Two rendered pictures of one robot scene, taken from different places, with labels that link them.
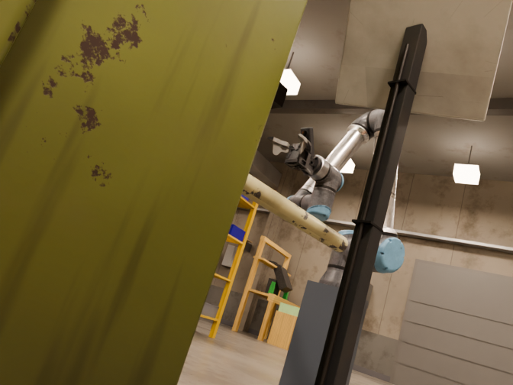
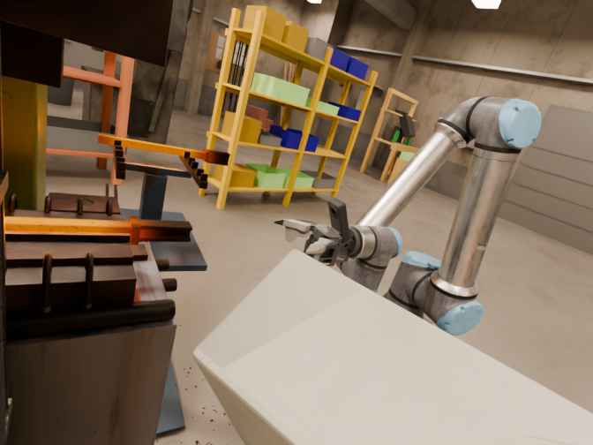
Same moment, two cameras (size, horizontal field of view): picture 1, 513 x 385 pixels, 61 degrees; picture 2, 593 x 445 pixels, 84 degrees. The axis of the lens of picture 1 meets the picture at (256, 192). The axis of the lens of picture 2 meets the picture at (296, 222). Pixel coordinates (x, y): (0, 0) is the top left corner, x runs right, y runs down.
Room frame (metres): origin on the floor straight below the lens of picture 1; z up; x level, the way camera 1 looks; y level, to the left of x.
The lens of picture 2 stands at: (0.72, -0.10, 1.28)
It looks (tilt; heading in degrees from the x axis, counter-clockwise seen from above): 20 degrees down; 6
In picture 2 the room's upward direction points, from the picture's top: 17 degrees clockwise
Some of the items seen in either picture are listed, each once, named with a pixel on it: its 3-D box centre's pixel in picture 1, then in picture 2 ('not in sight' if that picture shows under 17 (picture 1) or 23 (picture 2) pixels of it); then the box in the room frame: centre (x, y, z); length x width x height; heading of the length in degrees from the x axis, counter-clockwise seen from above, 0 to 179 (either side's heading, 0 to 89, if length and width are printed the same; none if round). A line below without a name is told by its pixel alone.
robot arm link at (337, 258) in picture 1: (350, 251); (417, 276); (1.96, -0.50, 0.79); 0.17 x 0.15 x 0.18; 30
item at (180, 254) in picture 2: not in sight; (146, 236); (1.64, 0.45, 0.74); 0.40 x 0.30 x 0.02; 40
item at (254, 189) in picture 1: (293, 214); not in sight; (0.98, -0.10, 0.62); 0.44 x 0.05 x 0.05; 133
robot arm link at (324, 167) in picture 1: (314, 166); (355, 241); (1.57, -0.19, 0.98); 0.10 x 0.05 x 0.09; 42
